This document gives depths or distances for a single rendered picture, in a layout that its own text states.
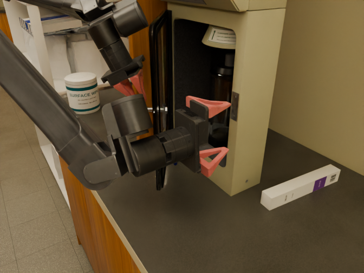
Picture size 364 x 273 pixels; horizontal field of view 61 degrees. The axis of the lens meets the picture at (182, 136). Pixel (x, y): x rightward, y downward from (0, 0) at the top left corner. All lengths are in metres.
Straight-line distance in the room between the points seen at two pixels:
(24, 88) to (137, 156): 0.21
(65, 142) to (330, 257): 0.59
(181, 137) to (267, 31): 0.33
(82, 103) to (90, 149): 0.87
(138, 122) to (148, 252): 0.34
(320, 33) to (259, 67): 0.40
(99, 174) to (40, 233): 1.78
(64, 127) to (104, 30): 0.28
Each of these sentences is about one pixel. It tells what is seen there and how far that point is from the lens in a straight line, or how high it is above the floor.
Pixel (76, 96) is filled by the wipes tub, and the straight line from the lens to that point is 1.35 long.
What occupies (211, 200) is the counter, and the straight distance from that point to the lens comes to 0.84.
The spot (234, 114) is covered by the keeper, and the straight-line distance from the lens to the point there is 0.74.
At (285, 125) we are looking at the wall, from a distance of 1.23.
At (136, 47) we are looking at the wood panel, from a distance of 0.95.
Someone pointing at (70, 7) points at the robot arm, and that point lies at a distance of 0.79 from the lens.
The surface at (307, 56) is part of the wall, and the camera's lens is 1.12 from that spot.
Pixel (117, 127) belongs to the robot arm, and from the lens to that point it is 0.50.
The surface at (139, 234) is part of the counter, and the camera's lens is 0.76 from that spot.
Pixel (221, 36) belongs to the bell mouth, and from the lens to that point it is 0.78.
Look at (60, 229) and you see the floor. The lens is 2.23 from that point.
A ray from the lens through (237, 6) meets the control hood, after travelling 0.65.
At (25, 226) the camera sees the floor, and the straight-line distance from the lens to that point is 2.35.
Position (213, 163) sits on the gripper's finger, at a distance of 0.57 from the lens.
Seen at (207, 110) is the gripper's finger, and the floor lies 1.28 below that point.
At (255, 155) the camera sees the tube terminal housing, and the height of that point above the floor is 1.04.
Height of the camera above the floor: 1.48
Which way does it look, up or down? 28 degrees down
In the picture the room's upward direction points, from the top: straight up
